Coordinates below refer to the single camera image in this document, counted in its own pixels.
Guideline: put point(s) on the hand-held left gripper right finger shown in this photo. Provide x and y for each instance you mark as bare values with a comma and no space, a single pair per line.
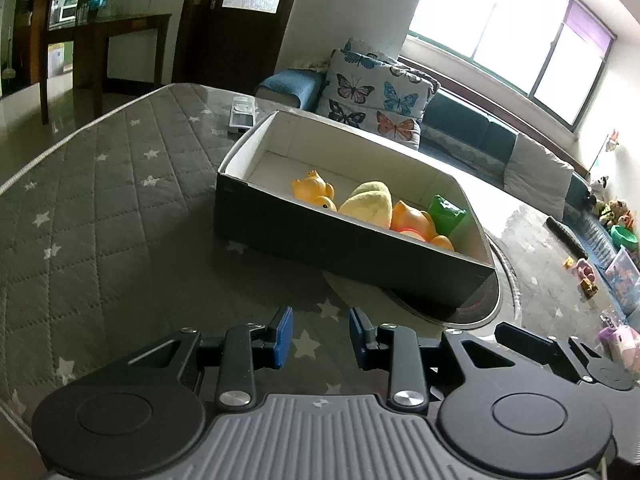
358,340

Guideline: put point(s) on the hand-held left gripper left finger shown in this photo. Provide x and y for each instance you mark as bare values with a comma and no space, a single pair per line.
283,335

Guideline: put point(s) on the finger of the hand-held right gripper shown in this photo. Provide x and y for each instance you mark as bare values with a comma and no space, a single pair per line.
530,342

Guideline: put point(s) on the grey cardboard box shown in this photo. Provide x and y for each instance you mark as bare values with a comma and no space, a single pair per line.
350,255

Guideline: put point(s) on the orange rubber duck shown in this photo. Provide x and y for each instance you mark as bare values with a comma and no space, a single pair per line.
312,191
412,217

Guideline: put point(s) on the green plastic toy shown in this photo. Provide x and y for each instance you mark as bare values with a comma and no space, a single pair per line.
447,212

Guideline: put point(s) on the yellow toy car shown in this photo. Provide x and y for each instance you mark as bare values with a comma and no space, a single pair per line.
589,290

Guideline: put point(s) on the purple toy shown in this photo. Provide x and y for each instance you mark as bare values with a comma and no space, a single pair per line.
620,340

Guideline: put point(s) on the dark long object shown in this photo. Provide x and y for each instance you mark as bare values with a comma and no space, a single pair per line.
565,235

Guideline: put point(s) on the pink patterned box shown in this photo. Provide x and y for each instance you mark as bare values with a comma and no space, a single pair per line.
625,277

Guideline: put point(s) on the green plastic bowl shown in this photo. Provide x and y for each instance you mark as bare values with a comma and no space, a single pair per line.
625,237

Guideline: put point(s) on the pile of plush toys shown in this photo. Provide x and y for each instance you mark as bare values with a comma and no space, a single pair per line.
612,207

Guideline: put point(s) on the light grey cushion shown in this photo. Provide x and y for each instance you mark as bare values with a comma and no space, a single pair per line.
537,175

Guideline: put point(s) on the grey star quilted table cover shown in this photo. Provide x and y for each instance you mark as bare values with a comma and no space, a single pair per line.
125,210

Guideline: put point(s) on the hanging cartoon ornament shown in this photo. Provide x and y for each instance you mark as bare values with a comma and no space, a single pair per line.
612,141

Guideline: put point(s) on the dark teal sofa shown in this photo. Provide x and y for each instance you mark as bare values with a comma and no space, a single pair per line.
470,125

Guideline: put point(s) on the white remote control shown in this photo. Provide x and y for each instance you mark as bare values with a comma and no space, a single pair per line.
241,112

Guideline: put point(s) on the butterfly print pillow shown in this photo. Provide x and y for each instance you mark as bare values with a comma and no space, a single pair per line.
370,105
412,74

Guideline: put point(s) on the blue cushion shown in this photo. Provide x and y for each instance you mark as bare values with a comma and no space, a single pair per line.
290,87

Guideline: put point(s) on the dark wooden door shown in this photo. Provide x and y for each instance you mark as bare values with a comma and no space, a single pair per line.
210,35

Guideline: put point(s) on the window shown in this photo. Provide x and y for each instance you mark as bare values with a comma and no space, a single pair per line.
500,20

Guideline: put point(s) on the dark wooden side table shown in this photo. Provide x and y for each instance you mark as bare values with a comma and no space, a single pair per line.
125,22

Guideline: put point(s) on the white and green carton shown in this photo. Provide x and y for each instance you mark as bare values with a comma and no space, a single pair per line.
56,60

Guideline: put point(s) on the white microwave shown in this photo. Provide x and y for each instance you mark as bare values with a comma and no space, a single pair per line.
68,13

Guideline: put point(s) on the wooden display cabinet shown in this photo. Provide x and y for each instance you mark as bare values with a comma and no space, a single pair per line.
35,5

